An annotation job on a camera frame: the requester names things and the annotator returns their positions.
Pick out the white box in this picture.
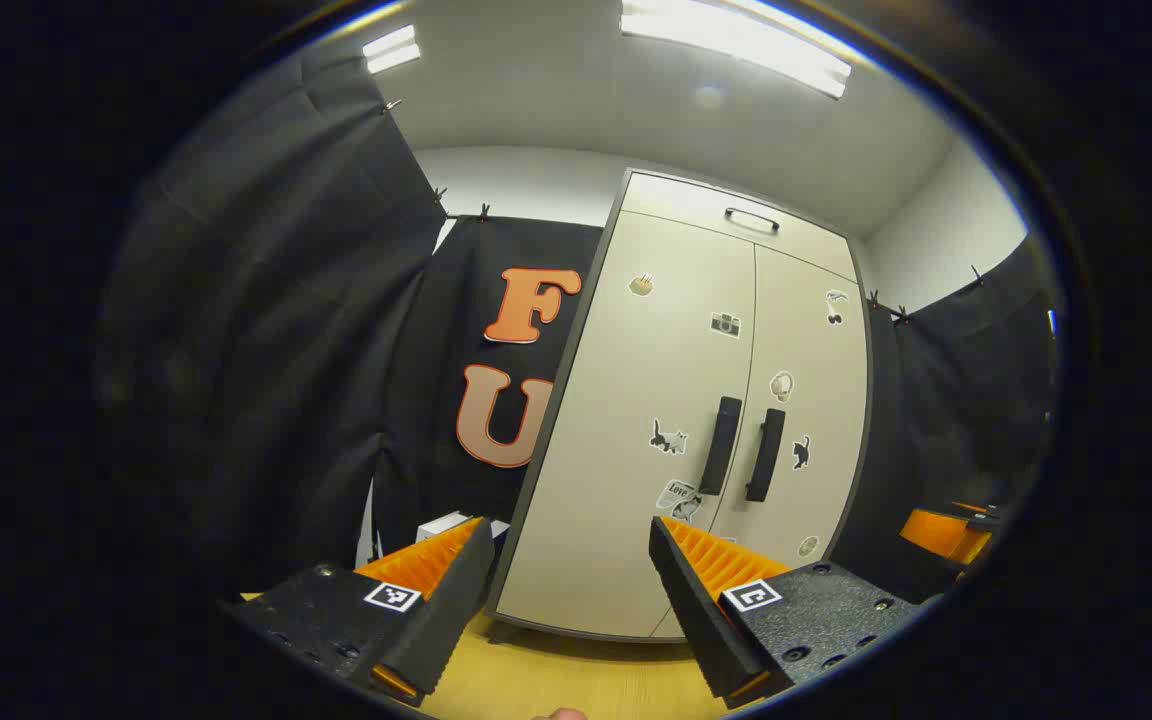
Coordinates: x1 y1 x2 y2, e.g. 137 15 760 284
416 511 512 546

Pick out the white cabinet door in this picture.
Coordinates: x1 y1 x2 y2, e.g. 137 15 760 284
706 245 869 569
494 210 757 639

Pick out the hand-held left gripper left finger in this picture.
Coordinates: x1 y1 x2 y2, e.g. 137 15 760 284
226 516 497 709

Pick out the small ceiling light panel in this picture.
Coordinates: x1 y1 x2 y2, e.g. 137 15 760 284
363 25 422 74

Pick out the long ceiling light panel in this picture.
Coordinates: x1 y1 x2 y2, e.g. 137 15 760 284
621 0 852 99

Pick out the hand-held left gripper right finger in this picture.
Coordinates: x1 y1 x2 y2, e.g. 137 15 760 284
648 516 942 711

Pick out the white double-door shoe cabinet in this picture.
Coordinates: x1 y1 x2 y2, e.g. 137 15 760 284
484 167 875 643

